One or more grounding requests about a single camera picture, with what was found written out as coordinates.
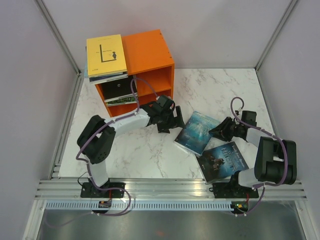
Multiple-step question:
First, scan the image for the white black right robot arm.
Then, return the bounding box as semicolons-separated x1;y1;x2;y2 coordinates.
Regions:
208;110;297;197

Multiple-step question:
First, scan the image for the aluminium frame post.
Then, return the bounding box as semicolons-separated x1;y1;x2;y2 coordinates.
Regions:
34;0;82;76
254;0;300;73

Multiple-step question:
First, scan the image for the green Alice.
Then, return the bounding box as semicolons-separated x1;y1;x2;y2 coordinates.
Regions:
105;96;137;107

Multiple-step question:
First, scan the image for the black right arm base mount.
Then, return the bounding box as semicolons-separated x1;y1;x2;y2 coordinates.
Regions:
209;182;259;199

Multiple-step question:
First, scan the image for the yellow Little Prince book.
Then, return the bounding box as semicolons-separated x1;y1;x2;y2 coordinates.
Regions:
86;34;127;78

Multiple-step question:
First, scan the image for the black book with gold lines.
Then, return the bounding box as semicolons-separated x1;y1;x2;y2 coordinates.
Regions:
100;75;138;101

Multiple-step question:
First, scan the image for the aluminium right frame post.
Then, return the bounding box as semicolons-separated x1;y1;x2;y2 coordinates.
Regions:
254;0;300;73

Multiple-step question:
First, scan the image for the grey Great Gatsby book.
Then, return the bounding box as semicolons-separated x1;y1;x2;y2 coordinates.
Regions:
104;94;138;105

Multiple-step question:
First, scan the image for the dark night scene book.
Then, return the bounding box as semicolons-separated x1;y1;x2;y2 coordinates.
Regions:
196;141;249;184

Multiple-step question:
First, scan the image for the orange wooden shelf box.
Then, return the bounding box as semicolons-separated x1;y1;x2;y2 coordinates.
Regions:
95;29;176;118

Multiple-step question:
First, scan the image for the dark blue Robinson Crusoe book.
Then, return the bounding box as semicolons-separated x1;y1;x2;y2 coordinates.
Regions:
89;72;128;85

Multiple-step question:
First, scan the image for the teal blue ocean book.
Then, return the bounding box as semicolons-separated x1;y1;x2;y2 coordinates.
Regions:
174;111;221;156

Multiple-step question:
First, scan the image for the light blue paperback book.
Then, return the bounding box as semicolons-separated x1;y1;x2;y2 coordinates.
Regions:
84;62;89;78

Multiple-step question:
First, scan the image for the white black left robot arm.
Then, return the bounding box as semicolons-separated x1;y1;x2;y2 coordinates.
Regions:
75;95;186;198

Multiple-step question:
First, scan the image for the white slotted cable duct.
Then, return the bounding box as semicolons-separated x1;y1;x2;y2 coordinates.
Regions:
45;200;234;211

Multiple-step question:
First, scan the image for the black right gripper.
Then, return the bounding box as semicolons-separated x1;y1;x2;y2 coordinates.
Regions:
208;116;240;142

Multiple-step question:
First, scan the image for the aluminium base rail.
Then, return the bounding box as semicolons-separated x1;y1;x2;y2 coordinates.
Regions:
35;177;307;201

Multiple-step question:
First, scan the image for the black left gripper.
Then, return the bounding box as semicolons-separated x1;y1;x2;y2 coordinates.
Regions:
157;106;186;134

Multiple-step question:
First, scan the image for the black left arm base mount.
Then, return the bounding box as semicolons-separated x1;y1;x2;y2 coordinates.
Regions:
80;182;126;199

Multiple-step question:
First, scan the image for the aluminium left frame post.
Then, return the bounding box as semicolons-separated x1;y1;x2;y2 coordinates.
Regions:
34;0;82;76

